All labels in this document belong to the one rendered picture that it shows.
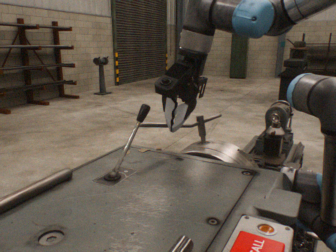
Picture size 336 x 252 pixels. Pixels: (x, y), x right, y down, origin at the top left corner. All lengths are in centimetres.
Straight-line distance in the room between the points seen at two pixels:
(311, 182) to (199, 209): 60
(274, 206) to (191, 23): 42
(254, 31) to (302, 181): 58
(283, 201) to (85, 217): 34
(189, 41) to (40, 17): 858
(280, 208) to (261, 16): 35
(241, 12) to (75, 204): 47
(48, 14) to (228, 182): 897
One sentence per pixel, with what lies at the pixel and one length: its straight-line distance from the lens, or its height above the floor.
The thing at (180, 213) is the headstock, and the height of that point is 125.
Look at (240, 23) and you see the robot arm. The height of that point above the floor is 156.
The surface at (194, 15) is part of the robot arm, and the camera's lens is 71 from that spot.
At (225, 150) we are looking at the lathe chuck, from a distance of 87.
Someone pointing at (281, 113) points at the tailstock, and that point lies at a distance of 199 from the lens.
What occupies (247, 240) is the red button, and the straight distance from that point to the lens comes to 45.
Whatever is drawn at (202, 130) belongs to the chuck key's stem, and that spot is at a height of 128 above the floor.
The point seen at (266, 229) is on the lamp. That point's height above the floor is 126.
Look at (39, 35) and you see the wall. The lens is 913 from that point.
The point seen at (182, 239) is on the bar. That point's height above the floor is 128.
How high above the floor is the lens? 152
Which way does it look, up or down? 16 degrees down
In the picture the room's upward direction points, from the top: straight up
